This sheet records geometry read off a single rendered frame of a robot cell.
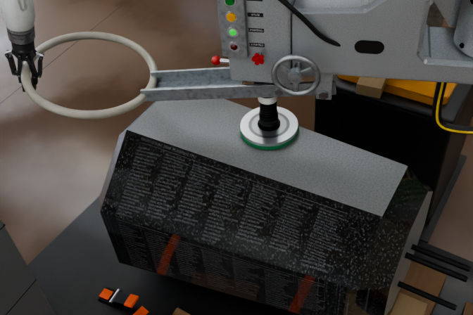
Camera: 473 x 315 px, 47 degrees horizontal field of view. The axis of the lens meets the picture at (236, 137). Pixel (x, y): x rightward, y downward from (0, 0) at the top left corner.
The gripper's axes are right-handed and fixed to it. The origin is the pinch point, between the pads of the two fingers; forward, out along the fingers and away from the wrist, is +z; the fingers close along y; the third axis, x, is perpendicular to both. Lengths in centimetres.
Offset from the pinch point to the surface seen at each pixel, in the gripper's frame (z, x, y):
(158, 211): 23, -39, 52
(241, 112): 0, -6, 80
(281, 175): -5, -41, 92
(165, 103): 7, 3, 51
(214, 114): 2, -6, 70
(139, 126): 8.5, -9.9, 42.1
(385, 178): -13, -46, 125
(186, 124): 4, -11, 60
